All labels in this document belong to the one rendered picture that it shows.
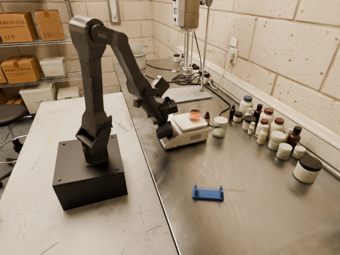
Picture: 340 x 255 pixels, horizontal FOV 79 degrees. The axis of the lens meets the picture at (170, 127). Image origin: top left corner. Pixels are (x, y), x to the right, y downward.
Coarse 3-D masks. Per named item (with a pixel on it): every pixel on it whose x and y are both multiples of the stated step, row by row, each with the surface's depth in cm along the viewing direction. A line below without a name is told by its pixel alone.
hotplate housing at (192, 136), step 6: (174, 120) 92; (174, 126) 88; (180, 132) 85; (186, 132) 84; (192, 132) 85; (198, 132) 86; (204, 132) 87; (174, 138) 84; (180, 138) 84; (186, 138) 85; (192, 138) 86; (198, 138) 87; (204, 138) 89; (162, 144) 86; (168, 144) 84; (174, 144) 85; (180, 144) 86; (186, 144) 87
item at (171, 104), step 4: (164, 100) 80; (168, 100) 81; (172, 100) 79; (160, 104) 79; (164, 104) 78; (168, 104) 78; (172, 104) 77; (176, 104) 77; (160, 108) 75; (164, 108) 76; (168, 108) 76; (172, 108) 76; (176, 108) 77; (164, 112) 76; (168, 112) 77; (172, 112) 77; (176, 112) 78; (164, 116) 77
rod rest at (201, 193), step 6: (192, 192) 66; (198, 192) 66; (204, 192) 66; (210, 192) 66; (216, 192) 66; (222, 192) 63; (198, 198) 65; (204, 198) 65; (210, 198) 65; (216, 198) 65; (222, 198) 64
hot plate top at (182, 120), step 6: (180, 114) 93; (186, 114) 93; (180, 120) 88; (186, 120) 88; (204, 120) 88; (180, 126) 85; (186, 126) 84; (192, 126) 84; (198, 126) 85; (204, 126) 86
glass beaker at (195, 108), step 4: (192, 104) 87; (196, 104) 88; (200, 104) 86; (192, 108) 84; (196, 108) 83; (200, 108) 84; (192, 112) 85; (196, 112) 84; (200, 112) 86; (192, 116) 86; (196, 116) 85; (200, 116) 87; (192, 120) 87; (196, 120) 86
